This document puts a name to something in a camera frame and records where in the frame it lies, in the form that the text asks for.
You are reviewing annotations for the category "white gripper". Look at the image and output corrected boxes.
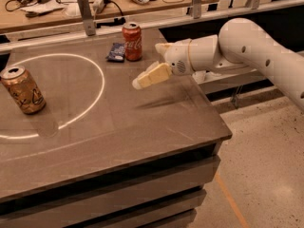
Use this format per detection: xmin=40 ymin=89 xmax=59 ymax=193
xmin=132 ymin=39 xmax=192 ymax=89

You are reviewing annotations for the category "red coca-cola can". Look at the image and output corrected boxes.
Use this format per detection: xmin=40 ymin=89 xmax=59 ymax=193
xmin=122 ymin=22 xmax=142 ymax=61

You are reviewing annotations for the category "blue rxbar blueberry bar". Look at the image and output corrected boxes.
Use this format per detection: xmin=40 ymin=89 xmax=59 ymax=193
xmin=106 ymin=43 xmax=124 ymax=63

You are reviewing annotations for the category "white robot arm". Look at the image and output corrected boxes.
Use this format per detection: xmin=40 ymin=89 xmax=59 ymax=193
xmin=132 ymin=18 xmax=304 ymax=110

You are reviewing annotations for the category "clear sanitizer bottle left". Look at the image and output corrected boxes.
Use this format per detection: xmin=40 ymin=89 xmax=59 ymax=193
xmin=192 ymin=70 xmax=206 ymax=85

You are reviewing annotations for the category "metal railing beam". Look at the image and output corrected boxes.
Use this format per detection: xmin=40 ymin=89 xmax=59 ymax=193
xmin=0 ymin=0 xmax=304 ymax=54

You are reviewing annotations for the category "gold soda can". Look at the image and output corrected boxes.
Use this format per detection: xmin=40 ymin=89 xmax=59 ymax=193
xmin=0 ymin=66 xmax=46 ymax=114

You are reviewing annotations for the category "black hand tool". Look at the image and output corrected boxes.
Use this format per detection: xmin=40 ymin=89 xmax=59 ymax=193
xmin=4 ymin=0 xmax=50 ymax=12

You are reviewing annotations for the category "grey metal bracket post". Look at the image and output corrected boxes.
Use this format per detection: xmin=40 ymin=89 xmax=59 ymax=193
xmin=77 ymin=0 xmax=96 ymax=36

